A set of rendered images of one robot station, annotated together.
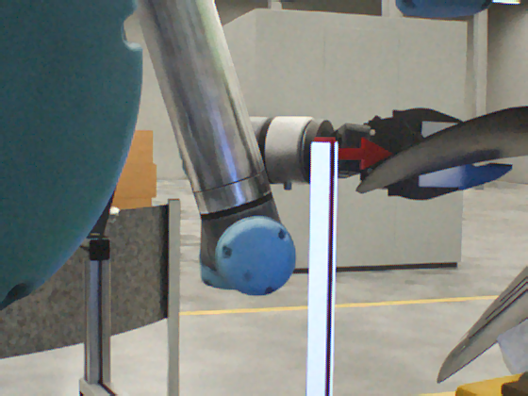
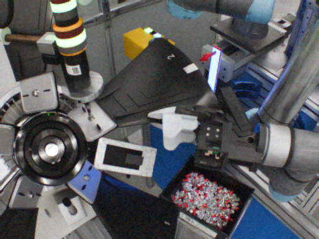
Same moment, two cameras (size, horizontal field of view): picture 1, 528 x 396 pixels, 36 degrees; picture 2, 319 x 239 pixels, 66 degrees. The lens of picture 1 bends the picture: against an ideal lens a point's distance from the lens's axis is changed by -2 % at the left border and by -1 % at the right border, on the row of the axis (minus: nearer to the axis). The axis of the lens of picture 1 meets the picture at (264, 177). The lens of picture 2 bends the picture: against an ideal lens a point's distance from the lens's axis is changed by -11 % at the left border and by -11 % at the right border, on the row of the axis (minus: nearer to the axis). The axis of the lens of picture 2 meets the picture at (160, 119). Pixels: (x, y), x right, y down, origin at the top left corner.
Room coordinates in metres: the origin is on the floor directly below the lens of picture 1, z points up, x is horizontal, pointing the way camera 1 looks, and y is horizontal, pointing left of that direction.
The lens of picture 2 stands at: (1.13, -0.29, 1.56)
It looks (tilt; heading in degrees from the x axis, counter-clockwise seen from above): 49 degrees down; 169
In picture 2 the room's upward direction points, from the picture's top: straight up
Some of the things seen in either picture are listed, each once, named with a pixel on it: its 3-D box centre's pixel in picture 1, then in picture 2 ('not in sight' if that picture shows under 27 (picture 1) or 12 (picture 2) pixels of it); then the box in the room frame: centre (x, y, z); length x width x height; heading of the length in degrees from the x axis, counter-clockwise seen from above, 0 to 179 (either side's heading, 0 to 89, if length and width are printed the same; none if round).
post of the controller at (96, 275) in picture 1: (96, 309); not in sight; (1.07, 0.22, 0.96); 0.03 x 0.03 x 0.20; 29
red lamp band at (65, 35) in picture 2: not in sight; (68, 27); (0.78, -0.35, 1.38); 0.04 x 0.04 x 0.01
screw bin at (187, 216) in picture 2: not in sight; (206, 198); (0.83, -0.09, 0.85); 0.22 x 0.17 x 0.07; 44
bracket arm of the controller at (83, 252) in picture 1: (74, 239); not in sight; (1.16, 0.27, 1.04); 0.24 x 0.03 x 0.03; 29
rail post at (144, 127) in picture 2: not in sight; (147, 150); (0.32, -0.19, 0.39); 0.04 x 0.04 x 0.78; 29
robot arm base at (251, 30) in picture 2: not in sight; (251, 18); (0.28, 0.23, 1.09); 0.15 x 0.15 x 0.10
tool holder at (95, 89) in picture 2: not in sight; (71, 65); (0.78, -0.36, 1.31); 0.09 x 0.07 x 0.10; 64
